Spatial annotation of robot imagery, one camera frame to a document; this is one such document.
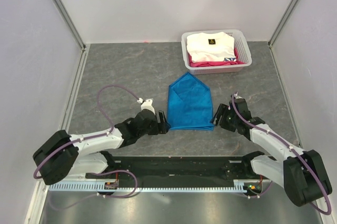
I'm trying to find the blue cloth napkin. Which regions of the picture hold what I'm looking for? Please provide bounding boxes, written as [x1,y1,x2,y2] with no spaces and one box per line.
[167,73,214,131]

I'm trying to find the white folded shirt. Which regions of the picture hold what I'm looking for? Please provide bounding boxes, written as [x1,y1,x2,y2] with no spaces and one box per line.
[186,32,236,63]

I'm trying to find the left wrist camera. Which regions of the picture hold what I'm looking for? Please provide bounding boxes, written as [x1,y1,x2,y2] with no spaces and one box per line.
[137,98,155,114]

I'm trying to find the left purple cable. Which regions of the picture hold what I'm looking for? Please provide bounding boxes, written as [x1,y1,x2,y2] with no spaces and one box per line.
[33,84,144,210]

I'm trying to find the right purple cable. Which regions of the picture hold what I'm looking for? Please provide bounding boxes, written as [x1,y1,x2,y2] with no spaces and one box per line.
[231,92,332,216]

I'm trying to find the pink folded cloth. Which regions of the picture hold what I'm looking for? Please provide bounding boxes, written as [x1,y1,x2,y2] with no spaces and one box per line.
[189,48,245,67]

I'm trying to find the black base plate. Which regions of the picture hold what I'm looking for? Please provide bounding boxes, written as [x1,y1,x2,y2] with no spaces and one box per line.
[84,155,274,182]

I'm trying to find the white plastic basket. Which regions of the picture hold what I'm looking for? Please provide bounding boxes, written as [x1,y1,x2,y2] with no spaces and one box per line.
[181,29,252,75]

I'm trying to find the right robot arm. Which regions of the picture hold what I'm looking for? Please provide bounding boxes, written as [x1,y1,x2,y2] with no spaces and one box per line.
[211,96,332,207]

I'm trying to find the slotted cable duct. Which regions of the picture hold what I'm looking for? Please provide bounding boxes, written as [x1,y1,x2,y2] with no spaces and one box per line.
[49,181,252,193]

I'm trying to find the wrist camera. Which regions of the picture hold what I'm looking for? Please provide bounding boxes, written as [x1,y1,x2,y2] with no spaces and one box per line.
[137,98,155,114]
[232,92,246,103]

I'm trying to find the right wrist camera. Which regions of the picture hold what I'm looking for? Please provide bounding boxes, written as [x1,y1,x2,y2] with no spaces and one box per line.
[232,92,246,103]

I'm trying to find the purple cable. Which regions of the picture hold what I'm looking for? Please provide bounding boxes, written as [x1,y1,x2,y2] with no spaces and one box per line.
[231,92,332,216]
[33,84,144,210]

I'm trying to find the left aluminium frame post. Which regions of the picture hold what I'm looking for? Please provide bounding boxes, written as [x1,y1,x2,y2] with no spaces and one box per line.
[52,0,86,50]

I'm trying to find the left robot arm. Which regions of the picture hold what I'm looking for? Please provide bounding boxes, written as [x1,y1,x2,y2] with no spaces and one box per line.
[33,109,171,185]

